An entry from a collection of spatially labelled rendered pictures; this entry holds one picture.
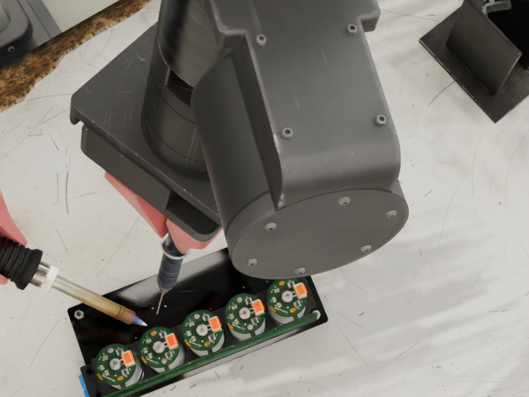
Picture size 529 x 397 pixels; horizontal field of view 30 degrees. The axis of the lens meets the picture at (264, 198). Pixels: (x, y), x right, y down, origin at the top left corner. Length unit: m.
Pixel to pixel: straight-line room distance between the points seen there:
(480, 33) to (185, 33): 0.37
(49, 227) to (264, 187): 0.43
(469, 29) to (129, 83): 0.32
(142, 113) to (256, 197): 0.14
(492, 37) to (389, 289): 0.18
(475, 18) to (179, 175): 0.32
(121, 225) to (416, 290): 0.21
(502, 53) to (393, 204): 0.38
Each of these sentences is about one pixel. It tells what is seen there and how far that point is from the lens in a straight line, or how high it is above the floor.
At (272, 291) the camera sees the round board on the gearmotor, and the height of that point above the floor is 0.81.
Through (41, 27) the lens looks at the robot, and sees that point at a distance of 1.26.
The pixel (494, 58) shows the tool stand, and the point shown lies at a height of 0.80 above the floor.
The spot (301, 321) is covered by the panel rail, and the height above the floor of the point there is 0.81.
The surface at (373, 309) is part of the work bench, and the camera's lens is 0.68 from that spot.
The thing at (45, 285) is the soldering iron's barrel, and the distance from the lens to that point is 0.57.
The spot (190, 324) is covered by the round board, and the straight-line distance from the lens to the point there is 0.61.
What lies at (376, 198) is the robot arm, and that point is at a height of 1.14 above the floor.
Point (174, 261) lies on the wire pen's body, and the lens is 0.51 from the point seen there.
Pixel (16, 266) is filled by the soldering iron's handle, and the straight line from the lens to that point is 0.56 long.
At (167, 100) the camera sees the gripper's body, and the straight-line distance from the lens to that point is 0.37.
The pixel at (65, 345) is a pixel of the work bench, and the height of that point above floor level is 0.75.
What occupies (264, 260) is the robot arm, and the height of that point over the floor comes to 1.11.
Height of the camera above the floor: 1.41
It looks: 75 degrees down
